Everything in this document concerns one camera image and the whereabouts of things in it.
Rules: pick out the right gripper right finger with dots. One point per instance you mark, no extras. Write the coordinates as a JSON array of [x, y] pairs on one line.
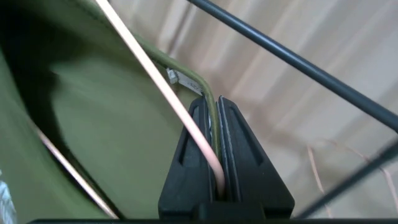
[[258, 180]]

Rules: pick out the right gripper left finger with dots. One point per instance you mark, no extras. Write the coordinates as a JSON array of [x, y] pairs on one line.
[[186, 186]]

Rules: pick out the green printed shirt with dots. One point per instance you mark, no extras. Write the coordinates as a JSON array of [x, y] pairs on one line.
[[109, 109]]

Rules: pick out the black clothes rack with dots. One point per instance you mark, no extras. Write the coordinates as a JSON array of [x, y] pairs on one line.
[[280, 53]]

